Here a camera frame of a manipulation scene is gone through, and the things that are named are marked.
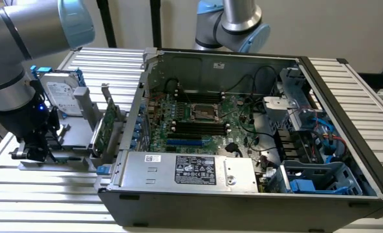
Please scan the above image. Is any blue plastic bay clip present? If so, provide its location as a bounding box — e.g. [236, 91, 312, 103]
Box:
[290, 179, 316, 194]

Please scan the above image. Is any black RAM slot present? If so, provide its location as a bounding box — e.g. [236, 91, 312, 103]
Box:
[171, 124, 228, 128]
[175, 94, 226, 98]
[171, 130, 228, 135]
[175, 97, 226, 101]
[171, 127, 228, 132]
[171, 120, 228, 125]
[175, 91, 226, 95]

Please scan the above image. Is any grey metal disk bay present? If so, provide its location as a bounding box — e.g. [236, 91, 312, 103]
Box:
[262, 67, 328, 138]

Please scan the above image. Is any blue wire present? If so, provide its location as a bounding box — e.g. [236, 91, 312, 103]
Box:
[310, 116, 336, 167]

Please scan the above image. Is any blue disk carrier bracket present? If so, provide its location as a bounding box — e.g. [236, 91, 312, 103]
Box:
[29, 65, 87, 88]

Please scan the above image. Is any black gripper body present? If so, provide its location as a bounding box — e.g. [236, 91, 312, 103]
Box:
[0, 101, 61, 163]

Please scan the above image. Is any black box behind table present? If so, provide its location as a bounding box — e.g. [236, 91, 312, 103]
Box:
[356, 72, 383, 94]

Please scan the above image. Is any CPU socket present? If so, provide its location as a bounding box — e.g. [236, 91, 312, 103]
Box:
[186, 102, 220, 122]

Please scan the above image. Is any blue expansion slot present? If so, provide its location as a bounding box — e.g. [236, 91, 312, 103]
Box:
[165, 139, 203, 148]

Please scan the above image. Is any black wire with plug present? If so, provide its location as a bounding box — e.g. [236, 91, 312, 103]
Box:
[224, 142, 243, 159]

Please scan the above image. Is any black looped wire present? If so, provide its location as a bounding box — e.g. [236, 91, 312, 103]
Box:
[163, 77, 180, 94]

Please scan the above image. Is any green motherboard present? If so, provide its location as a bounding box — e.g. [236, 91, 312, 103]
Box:
[143, 91, 264, 156]

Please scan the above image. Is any silver hard disk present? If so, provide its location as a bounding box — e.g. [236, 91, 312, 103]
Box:
[37, 72, 83, 117]

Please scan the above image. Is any grey parts rack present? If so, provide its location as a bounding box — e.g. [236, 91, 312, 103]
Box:
[16, 86, 128, 173]

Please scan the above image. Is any red wire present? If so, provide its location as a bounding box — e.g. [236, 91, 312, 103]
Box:
[326, 135, 344, 147]

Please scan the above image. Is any silver power supply unit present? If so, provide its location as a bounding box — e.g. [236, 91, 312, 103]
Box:
[119, 151, 260, 194]

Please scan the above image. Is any black stand pole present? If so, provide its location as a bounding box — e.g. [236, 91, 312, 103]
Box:
[96, 0, 117, 48]
[149, 0, 163, 48]

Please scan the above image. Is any long black wire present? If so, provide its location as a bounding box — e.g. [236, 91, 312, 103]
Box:
[232, 65, 280, 96]

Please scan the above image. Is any green graphics card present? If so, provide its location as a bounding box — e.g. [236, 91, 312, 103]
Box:
[92, 83, 121, 156]

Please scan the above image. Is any green RAM stick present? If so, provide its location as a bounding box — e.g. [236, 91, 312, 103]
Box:
[51, 156, 83, 164]

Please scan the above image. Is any blue case latch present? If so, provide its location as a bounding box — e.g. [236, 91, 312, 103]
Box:
[96, 164, 112, 176]

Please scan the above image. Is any grey plastic disk bay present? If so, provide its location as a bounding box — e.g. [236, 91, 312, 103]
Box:
[276, 159, 364, 195]

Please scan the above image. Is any black open PC case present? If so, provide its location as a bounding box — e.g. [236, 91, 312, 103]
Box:
[93, 47, 383, 228]

